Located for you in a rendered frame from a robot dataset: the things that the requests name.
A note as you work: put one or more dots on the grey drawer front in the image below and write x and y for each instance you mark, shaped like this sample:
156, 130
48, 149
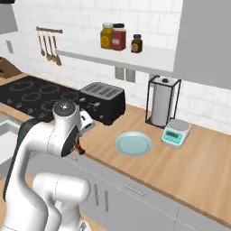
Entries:
150, 195
201, 221

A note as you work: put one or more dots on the open white drawer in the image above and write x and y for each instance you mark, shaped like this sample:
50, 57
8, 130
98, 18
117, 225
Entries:
6, 141

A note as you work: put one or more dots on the black toaster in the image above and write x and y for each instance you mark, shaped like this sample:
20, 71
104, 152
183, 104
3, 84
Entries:
106, 99

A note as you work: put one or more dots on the grey range hood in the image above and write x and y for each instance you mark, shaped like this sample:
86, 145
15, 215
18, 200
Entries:
6, 16

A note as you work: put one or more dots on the black hob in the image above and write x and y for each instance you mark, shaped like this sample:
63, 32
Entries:
33, 93

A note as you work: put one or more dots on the red-brown meat piece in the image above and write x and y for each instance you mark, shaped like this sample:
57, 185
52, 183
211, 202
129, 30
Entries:
80, 148

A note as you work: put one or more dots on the red jar black lid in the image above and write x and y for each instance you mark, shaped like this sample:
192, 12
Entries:
119, 39

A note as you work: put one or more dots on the light blue plate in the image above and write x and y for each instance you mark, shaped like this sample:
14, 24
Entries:
133, 143

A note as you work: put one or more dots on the white paper towel roll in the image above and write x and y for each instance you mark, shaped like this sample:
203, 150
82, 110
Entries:
161, 102

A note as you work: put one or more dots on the small brown jar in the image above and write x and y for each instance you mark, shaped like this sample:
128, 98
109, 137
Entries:
136, 44

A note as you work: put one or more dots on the white wall shelf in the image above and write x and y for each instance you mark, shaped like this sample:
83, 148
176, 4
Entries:
120, 57

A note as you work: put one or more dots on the hanging wooden spoon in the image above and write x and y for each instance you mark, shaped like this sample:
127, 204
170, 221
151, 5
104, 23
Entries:
41, 48
53, 57
48, 55
58, 61

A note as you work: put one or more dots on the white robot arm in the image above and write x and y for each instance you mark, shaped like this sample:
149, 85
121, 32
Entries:
45, 141

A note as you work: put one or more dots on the wooden utensil rail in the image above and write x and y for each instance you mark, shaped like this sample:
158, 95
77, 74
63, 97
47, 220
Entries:
49, 29

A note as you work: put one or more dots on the grey wall cupboard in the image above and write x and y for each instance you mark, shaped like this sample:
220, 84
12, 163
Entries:
207, 39

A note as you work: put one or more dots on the yellow jar black lid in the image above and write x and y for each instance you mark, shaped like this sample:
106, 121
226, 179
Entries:
106, 37

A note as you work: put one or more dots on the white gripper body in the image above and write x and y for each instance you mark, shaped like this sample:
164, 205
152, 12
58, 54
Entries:
87, 123

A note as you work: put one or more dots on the grey cupboard door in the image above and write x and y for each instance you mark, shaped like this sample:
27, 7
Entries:
93, 207
135, 213

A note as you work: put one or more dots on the grey wall socket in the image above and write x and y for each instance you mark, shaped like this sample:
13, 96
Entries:
119, 73
10, 47
130, 75

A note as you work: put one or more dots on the white teal kitchen scale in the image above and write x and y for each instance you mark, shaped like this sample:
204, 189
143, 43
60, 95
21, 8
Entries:
176, 133

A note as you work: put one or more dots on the brown wooden knife block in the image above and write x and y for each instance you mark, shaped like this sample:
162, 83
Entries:
8, 68

